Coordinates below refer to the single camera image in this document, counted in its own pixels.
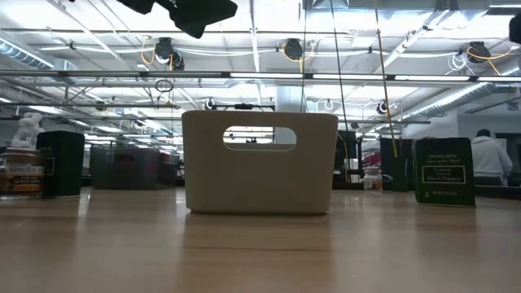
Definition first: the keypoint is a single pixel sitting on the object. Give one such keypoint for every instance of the saffron glass jar cork lid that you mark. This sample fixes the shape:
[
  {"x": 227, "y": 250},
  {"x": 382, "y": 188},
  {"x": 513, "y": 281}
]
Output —
[
  {"x": 372, "y": 181},
  {"x": 22, "y": 179}
]

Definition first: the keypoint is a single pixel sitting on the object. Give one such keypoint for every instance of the black rack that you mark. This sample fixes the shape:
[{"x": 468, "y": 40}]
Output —
[{"x": 346, "y": 146}]

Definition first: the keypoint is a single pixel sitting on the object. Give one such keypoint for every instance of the long LED light rail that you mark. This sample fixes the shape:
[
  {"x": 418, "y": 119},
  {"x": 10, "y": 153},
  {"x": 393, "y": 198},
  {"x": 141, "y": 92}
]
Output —
[{"x": 264, "y": 75}]

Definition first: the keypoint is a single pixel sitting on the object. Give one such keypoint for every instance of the silver ventilation duct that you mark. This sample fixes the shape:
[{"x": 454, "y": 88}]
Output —
[
  {"x": 20, "y": 53},
  {"x": 456, "y": 99}
]

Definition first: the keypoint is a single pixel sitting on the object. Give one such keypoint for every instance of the dark grey plastic storage bin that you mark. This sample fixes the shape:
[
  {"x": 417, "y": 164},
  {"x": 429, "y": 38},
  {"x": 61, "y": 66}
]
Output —
[{"x": 122, "y": 171}]

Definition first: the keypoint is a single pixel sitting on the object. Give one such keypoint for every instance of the white lumpy figurine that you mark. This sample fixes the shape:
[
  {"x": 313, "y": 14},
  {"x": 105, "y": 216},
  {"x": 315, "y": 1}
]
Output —
[{"x": 27, "y": 130}]

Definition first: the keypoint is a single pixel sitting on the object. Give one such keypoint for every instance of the black gantry bar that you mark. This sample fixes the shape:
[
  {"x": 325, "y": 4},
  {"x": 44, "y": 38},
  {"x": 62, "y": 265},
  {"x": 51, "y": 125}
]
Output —
[{"x": 244, "y": 106}]

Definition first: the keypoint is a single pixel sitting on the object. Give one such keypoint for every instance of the black panel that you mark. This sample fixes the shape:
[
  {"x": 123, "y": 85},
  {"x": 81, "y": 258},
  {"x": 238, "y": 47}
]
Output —
[{"x": 386, "y": 150}]

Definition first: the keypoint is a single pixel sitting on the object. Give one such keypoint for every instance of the dark green black pepper tin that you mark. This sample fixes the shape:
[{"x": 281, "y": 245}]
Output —
[
  {"x": 443, "y": 171},
  {"x": 63, "y": 163}
]

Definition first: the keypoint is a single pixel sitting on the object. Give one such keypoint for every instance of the white building column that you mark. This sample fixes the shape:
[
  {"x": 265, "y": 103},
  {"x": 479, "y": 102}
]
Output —
[{"x": 289, "y": 97}]

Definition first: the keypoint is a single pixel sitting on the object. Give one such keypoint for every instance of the person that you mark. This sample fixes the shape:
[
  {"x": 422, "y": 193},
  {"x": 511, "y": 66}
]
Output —
[{"x": 490, "y": 158}]

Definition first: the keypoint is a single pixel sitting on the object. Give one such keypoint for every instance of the grey ceiling rail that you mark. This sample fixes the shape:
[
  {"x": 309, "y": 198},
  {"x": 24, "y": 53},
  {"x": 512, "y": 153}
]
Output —
[{"x": 81, "y": 105}]

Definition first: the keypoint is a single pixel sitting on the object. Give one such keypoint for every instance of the small black ceiling reel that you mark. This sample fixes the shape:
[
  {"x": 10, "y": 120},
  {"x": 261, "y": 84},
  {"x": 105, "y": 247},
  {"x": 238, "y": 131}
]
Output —
[
  {"x": 382, "y": 107},
  {"x": 209, "y": 104}
]

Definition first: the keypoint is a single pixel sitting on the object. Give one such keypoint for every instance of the white plastic storage bin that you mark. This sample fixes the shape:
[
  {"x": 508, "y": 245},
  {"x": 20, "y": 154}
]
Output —
[{"x": 260, "y": 183}]

